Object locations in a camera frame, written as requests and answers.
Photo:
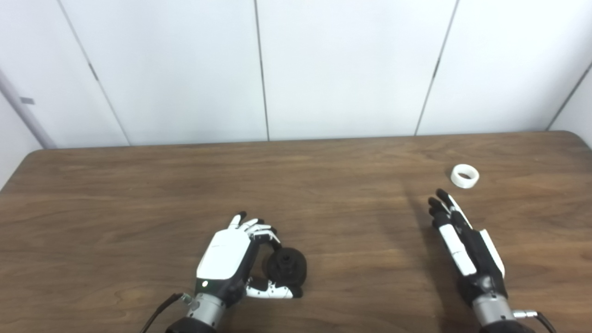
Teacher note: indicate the gray wall corner post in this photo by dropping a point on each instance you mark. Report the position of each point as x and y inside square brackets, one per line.
[25, 111]

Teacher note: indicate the round black part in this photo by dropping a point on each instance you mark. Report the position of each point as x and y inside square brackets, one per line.
[289, 268]

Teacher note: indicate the small gray post label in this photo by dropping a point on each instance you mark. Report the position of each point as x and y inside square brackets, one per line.
[27, 100]

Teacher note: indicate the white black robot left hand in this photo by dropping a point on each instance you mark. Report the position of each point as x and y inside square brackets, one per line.
[224, 254]

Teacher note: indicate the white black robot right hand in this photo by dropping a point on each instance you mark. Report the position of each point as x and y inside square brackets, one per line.
[471, 252]

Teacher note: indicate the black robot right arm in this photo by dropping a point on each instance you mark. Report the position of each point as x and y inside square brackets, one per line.
[492, 312]

